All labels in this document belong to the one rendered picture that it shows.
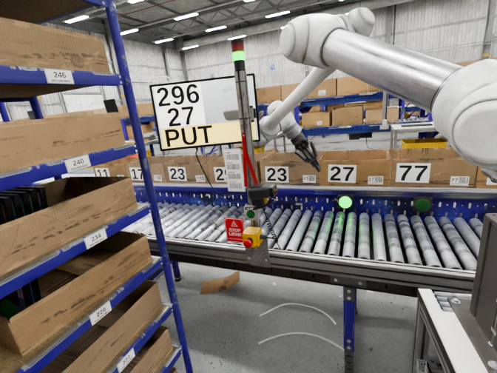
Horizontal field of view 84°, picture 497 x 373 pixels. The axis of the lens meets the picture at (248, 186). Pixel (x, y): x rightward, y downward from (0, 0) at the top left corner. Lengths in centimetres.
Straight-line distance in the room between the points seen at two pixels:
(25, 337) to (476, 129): 99
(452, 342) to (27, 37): 128
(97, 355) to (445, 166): 170
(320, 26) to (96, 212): 83
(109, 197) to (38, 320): 33
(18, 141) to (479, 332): 124
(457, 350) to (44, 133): 116
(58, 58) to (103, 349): 78
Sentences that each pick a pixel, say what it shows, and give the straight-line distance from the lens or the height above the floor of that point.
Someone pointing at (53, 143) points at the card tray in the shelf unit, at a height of 138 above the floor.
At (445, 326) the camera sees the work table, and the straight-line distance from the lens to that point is 106.
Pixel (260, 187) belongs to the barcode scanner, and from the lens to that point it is 114.
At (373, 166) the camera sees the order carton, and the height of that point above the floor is 101.
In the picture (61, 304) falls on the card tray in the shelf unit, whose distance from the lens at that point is 87.
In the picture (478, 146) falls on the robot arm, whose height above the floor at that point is 132.
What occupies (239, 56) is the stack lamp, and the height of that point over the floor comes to 160.
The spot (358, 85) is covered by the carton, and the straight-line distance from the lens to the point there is 620.
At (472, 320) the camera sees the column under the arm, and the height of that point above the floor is 76.
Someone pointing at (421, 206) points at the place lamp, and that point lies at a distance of 173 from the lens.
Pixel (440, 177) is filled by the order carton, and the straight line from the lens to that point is 178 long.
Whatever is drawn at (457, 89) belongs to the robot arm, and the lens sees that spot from 65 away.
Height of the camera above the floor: 143
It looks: 17 degrees down
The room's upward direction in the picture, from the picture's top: 6 degrees counter-clockwise
